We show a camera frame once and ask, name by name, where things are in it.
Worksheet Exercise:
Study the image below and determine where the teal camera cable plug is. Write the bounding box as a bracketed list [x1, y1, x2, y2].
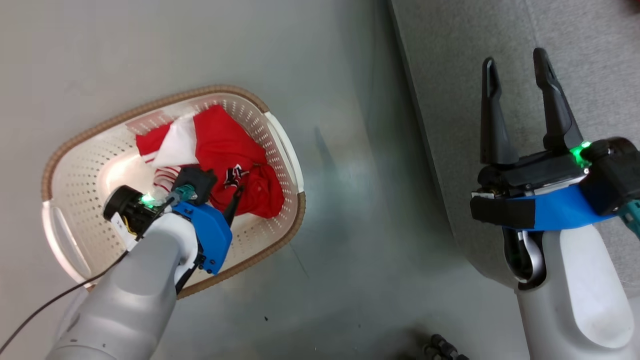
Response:
[618, 198, 640, 239]
[169, 183, 197, 204]

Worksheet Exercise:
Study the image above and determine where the cream perforated laundry basket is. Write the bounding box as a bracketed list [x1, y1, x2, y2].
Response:
[41, 84, 307, 301]

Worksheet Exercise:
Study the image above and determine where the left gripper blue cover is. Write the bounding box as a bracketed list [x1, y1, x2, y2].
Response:
[103, 184, 246, 276]

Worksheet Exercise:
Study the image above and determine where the red and white shirt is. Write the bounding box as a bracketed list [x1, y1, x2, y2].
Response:
[135, 103, 286, 220]

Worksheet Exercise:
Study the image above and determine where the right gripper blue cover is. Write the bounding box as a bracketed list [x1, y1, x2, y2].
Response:
[469, 47, 640, 232]

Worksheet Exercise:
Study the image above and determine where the grey fabric sofa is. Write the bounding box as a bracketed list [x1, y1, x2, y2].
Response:
[389, 0, 640, 301]

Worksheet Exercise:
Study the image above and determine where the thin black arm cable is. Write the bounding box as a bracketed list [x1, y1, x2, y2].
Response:
[0, 249, 132, 354]

